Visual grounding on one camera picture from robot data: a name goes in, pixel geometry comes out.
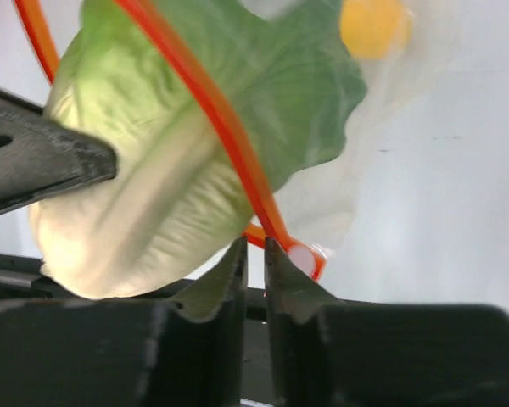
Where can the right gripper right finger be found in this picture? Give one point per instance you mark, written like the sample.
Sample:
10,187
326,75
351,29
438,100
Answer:
326,351

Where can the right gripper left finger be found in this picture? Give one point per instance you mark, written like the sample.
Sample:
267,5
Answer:
186,350

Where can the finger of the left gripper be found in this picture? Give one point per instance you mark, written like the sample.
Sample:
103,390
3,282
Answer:
41,159

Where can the green fake lettuce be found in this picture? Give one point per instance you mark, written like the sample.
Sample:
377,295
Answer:
176,199

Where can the clear zip top bag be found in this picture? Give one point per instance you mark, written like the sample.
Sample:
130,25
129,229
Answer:
315,208

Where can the yellow fake lemon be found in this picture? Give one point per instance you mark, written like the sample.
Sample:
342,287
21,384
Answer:
372,29

